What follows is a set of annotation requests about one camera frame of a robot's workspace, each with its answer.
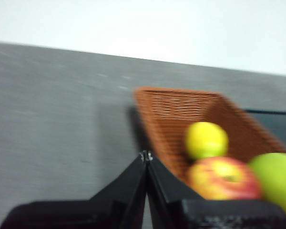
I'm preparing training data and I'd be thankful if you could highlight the brown wicker basket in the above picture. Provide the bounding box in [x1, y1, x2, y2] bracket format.
[133, 86, 286, 199]

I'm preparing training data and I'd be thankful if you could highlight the yellow lemon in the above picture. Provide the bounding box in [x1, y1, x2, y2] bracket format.
[184, 122, 229, 160]

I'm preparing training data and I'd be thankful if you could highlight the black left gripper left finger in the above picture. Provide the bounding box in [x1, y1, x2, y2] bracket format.
[0, 150, 149, 229]

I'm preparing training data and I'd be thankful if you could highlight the green apple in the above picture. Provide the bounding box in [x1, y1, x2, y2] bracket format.
[247, 152, 286, 218]

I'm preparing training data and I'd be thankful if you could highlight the red apple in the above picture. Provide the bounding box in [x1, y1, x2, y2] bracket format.
[187, 156, 262, 200]

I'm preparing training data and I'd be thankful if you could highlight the black flat tray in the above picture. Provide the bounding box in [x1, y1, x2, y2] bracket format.
[245, 109, 286, 152]

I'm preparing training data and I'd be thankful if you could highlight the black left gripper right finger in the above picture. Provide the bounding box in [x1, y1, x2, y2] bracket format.
[146, 152, 286, 229]

